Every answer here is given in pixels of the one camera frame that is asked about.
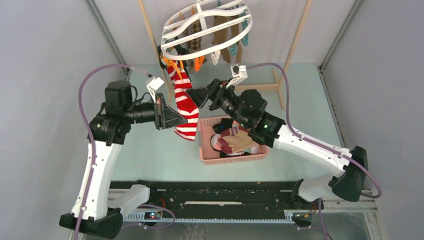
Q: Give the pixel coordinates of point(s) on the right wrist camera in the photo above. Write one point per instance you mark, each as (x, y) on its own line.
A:
(238, 73)

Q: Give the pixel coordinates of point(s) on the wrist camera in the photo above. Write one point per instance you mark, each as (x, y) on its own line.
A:
(152, 85)
(238, 73)

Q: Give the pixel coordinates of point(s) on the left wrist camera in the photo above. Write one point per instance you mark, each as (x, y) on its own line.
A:
(152, 85)

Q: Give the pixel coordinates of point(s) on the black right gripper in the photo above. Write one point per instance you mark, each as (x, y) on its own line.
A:
(216, 90)

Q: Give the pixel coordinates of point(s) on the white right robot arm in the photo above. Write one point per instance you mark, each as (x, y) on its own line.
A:
(346, 167)

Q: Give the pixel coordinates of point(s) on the brown argyle sock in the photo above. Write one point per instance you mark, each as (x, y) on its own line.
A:
(194, 46)

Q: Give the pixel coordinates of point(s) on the wooden hanger rack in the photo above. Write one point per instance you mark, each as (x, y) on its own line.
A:
(280, 80)

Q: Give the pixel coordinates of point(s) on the white oval clip hanger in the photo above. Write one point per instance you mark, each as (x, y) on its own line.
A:
(240, 23)

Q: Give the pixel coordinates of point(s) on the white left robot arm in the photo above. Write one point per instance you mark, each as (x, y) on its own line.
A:
(93, 213)

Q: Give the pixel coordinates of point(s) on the red white striped sock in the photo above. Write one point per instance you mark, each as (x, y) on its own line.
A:
(184, 103)

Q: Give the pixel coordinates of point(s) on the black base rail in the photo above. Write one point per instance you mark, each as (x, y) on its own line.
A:
(192, 201)

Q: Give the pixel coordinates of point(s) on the pink green patterned sock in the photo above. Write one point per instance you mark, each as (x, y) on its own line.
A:
(236, 125)

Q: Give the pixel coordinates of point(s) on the pink plastic basket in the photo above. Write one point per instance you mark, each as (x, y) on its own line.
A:
(210, 157)

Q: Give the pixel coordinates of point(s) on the black blue white sock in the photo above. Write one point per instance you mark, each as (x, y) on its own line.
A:
(224, 124)

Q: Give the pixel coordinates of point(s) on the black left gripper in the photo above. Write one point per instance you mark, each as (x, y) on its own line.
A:
(165, 116)

